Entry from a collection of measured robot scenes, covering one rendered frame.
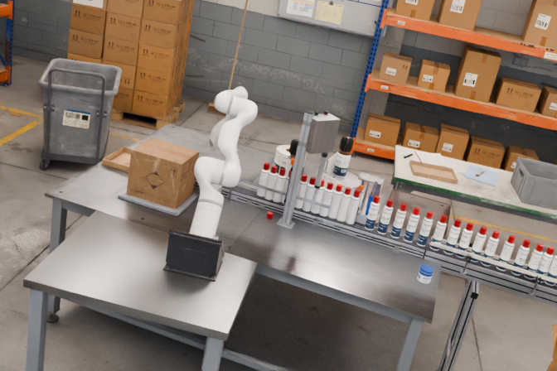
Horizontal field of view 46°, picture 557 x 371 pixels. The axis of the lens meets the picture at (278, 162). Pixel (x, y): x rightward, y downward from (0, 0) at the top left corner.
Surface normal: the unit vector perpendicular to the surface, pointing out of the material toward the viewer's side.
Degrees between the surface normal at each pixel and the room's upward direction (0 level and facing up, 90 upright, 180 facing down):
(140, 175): 90
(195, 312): 0
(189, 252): 90
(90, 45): 90
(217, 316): 0
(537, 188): 90
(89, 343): 0
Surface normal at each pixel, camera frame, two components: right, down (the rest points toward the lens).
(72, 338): 0.18, -0.91
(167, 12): -0.06, 0.36
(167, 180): -0.29, 0.30
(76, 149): 0.14, 0.44
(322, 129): 0.60, 0.40
